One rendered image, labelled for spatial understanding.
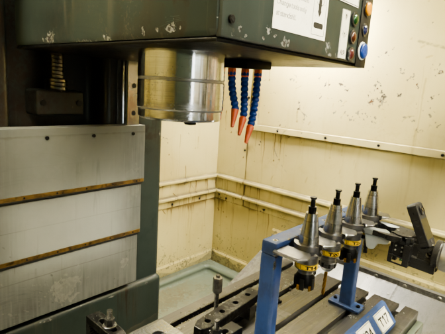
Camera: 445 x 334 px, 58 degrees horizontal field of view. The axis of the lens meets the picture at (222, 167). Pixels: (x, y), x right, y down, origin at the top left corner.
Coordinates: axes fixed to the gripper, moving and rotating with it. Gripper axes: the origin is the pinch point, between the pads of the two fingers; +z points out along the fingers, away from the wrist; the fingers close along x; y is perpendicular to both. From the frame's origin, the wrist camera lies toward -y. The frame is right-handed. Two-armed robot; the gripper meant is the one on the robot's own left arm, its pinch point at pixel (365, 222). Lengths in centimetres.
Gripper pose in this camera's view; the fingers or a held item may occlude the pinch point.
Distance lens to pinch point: 120.4
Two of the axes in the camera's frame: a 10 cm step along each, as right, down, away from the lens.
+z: -7.3, -2.1, 6.5
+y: -0.9, 9.7, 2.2
